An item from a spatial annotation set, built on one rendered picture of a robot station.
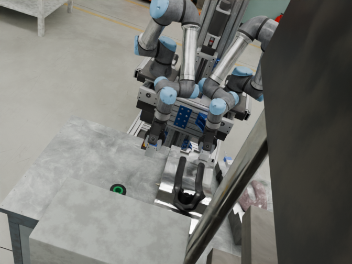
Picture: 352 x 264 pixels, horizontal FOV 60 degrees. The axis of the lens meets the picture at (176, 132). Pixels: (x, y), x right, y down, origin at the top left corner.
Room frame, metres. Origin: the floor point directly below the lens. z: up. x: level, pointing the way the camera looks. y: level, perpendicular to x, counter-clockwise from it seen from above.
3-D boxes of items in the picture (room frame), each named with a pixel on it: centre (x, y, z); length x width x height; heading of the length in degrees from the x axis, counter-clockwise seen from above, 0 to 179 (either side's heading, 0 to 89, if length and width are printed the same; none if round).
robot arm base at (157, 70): (1.77, 0.24, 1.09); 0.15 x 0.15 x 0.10
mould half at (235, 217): (1.15, -0.50, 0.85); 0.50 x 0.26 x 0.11; 20
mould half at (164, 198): (1.06, -0.14, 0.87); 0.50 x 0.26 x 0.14; 2
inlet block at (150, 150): (1.19, 0.09, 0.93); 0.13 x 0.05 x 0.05; 2
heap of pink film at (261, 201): (1.16, -0.49, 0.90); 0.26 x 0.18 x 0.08; 20
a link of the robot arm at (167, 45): (1.77, 0.24, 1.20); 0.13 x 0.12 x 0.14; 116
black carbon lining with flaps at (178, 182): (1.07, -0.15, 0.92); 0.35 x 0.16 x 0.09; 2
